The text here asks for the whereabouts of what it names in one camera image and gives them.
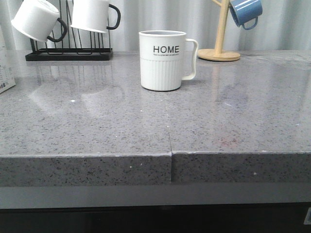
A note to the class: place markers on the grey label sticker on cabinet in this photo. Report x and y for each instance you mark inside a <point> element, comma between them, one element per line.
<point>307,220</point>

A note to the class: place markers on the Pascual whole milk carton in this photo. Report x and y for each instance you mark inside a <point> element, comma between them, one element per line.
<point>6,77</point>

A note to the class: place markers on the blue enamel mug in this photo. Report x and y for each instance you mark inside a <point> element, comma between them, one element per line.
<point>245,13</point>

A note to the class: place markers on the tilted white enamel mug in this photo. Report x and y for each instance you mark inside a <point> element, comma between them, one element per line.
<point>36,19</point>

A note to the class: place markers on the upright white enamel mug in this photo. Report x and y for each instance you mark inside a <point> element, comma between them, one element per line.
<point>92,15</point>

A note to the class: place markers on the black wire mug rack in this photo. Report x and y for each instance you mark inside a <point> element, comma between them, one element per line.
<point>77,45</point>

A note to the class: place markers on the white HOME ribbed cup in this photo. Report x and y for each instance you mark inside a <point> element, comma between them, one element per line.
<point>161,59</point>

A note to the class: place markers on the wooden mug tree stand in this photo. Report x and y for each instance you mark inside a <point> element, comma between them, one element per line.
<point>218,53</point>

